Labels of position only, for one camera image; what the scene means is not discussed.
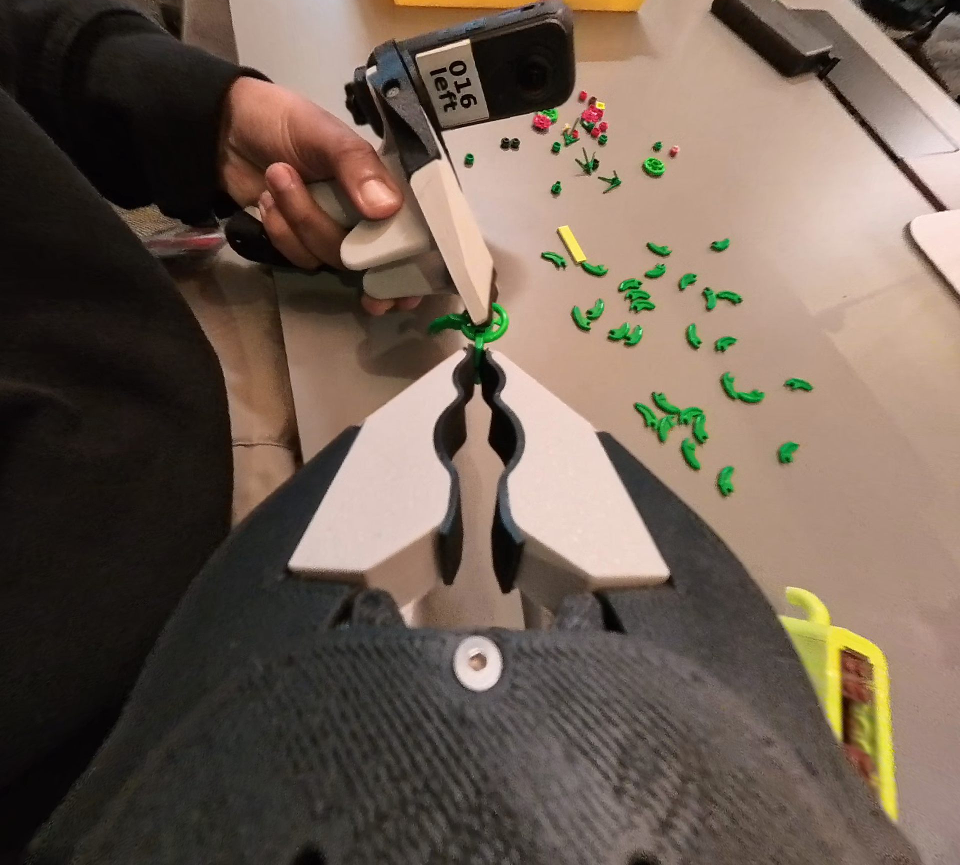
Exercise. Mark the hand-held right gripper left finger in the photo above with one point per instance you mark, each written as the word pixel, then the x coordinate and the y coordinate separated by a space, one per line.
pixel 375 497

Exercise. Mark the person's left hand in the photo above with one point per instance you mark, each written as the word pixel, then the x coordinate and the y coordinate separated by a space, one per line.
pixel 285 137

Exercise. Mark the yellow flat brick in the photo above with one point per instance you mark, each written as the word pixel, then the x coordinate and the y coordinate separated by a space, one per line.
pixel 572 244

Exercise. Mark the pile of small flower pieces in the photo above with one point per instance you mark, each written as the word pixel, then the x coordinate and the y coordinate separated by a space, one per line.
pixel 592 115

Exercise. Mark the lime green toy pot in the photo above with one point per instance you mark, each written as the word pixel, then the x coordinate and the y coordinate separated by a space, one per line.
pixel 810 655

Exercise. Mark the person's black jacket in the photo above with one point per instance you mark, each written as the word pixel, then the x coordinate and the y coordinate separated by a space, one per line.
pixel 90 430

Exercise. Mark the white flat device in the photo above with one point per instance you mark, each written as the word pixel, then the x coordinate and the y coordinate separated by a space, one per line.
pixel 941 250

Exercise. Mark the person's left forearm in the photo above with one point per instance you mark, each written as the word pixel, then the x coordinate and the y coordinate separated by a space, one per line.
pixel 112 70

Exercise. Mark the black power bank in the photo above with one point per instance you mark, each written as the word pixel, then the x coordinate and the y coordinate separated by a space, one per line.
pixel 772 29

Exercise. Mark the scattered green leaf pieces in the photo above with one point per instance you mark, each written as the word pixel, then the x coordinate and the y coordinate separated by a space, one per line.
pixel 690 455

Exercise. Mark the green wheel stem piece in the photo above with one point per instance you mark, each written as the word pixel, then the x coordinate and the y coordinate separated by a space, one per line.
pixel 476 362

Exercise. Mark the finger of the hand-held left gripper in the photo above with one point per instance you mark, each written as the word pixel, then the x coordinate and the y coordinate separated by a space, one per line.
pixel 454 235

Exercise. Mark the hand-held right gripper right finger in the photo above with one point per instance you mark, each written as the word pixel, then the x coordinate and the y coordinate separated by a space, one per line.
pixel 585 497

